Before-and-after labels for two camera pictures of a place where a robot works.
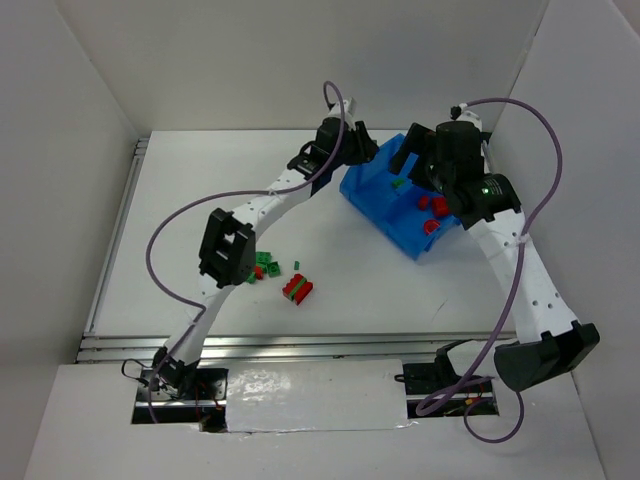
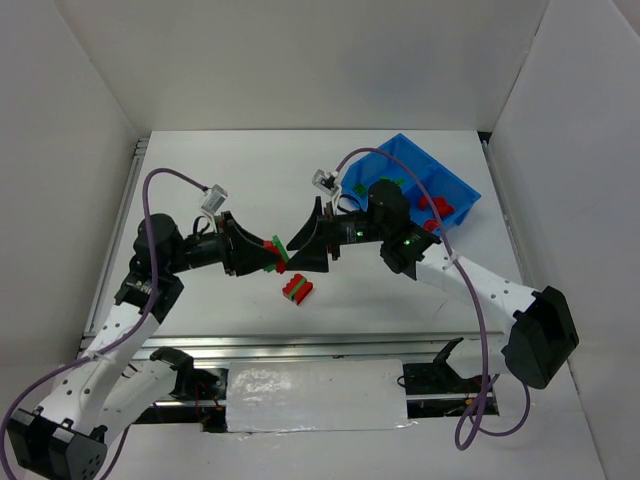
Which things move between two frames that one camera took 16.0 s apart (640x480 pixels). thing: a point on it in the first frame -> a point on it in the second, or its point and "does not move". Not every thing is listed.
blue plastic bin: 403,213 does not move
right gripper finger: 420,140 -> 306,234
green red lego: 257,274 -> 276,245
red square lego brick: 440,206 does not move
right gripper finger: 400,159 -> 311,257
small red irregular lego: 423,202 does not move
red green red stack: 297,289 does not move
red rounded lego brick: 431,225 does not move
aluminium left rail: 142,150 does not move
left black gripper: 362,147 -> 229,245
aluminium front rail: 279,349 does not move
